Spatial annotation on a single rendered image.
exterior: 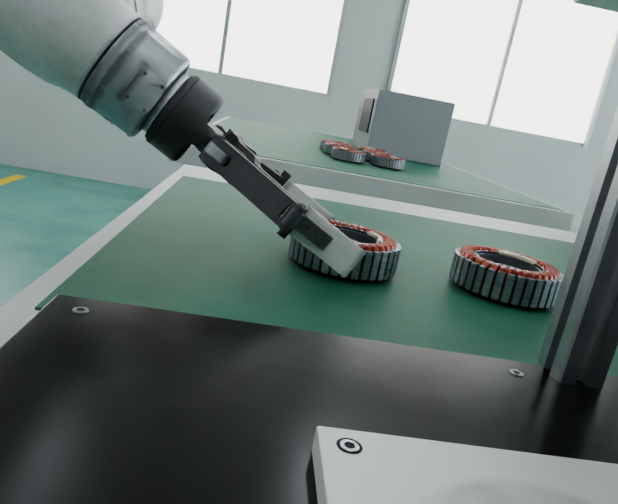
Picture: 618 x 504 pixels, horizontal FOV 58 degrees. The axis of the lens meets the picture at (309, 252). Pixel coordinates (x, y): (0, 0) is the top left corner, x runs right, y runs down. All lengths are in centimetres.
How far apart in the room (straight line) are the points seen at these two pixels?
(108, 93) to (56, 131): 441
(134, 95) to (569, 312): 37
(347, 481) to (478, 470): 6
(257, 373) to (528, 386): 16
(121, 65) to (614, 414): 43
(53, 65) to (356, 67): 421
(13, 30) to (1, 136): 457
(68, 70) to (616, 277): 43
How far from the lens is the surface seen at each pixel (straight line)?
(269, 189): 46
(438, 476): 23
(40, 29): 51
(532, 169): 512
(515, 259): 65
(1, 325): 37
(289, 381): 29
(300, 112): 461
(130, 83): 50
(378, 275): 54
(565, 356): 38
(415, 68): 474
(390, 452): 23
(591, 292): 37
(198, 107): 51
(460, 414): 30
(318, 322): 42
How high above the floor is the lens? 90
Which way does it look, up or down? 15 degrees down
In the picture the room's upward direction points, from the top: 11 degrees clockwise
